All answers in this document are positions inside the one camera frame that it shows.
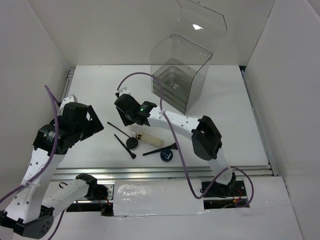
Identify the black small makeup brush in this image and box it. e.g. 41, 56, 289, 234
114, 134, 137, 159

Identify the aluminium frame rail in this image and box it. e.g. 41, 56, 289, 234
52, 165, 274, 182

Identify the clear acrylic makeup organizer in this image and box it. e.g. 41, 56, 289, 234
150, 0, 228, 115

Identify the black round compact jar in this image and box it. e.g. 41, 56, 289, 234
125, 137, 139, 150

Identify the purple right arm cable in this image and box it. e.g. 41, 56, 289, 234
116, 71, 256, 209

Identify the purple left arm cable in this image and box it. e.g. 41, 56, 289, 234
0, 84, 66, 240

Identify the black thin makeup brush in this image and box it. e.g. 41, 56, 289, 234
106, 121, 131, 138

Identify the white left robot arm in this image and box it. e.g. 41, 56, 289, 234
0, 102, 108, 240

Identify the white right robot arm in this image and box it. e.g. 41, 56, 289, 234
114, 92, 236, 196

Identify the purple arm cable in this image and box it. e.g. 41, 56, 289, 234
0, 84, 66, 240
116, 71, 256, 209

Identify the blue round jar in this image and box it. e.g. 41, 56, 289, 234
160, 148, 174, 163

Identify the black fan makeup brush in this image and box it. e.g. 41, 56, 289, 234
142, 143, 178, 156

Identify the cream foundation bottle gold collar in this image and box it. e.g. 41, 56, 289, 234
130, 130, 165, 148

